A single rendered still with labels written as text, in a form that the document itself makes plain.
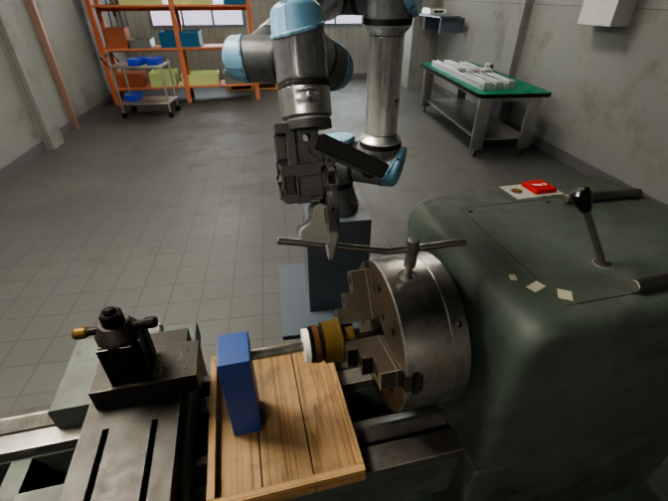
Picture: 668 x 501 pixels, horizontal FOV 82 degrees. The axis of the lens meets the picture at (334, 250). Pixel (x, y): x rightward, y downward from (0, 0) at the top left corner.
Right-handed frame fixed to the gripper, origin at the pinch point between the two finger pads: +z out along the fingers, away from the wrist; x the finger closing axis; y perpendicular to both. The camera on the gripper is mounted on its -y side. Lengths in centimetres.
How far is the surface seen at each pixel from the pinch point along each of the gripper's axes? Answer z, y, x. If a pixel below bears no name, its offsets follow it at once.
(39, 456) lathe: 42, 64, -27
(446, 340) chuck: 18.3, -18.0, 2.1
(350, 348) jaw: 21.2, -2.9, -7.6
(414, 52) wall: -215, -352, -713
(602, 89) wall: -61, -357, -288
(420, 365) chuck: 21.7, -12.7, 2.5
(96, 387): 25, 47, -20
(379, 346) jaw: 21.5, -8.4, -6.6
